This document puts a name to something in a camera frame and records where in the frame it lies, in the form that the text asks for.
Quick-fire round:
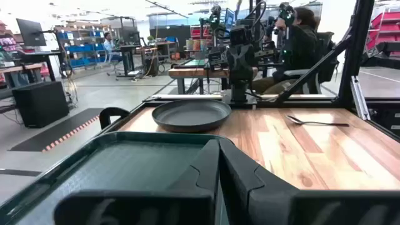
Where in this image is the black hook clamp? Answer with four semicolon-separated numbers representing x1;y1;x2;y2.
99;106;131;131

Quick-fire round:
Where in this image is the black box cabinet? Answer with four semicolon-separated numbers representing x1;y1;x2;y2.
11;81;70;129

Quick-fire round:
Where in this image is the dark grey round plate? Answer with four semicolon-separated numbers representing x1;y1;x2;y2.
151;99;233;133

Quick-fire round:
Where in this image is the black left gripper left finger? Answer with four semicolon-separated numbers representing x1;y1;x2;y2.
53;138;221;225

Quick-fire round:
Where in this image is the red shelf rack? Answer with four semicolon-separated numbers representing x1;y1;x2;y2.
364;6;400;58

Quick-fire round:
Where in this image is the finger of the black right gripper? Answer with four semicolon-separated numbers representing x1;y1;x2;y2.
226;46;242;82
240;46;256;81

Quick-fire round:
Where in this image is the black standing desk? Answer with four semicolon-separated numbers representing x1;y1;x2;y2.
119;45;142;78

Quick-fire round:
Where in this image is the wood top desk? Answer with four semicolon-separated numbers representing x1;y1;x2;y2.
167;66;260;95

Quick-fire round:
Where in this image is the silver aluminium bracket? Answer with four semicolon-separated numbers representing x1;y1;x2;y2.
349;76;371;121

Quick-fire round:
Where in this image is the shelf with blue bins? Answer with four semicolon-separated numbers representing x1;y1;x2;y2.
56;29;108;68

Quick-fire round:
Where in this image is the person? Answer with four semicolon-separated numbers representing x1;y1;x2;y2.
102;31;123;63
0;20;24;63
252;6;320;95

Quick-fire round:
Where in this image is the black computer monitor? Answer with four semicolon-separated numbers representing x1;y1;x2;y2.
16;17;48;48

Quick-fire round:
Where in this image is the dark metal spoon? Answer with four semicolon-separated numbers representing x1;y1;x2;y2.
286;114;350;128

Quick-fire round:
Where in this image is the black office chair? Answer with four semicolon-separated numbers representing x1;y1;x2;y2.
282;31;340;94

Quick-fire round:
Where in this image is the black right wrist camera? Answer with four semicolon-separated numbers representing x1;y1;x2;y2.
229;26;251;47

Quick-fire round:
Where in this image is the black aluminium table frame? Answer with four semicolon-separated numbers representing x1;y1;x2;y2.
96;0;400;141

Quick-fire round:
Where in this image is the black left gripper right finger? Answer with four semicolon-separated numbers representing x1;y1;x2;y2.
218;138;400;225

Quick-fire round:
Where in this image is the dark green plastic tray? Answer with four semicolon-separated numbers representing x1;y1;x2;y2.
0;131;235;225

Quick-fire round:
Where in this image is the black mat orange striped edge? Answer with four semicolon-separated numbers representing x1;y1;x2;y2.
8;107;104;153

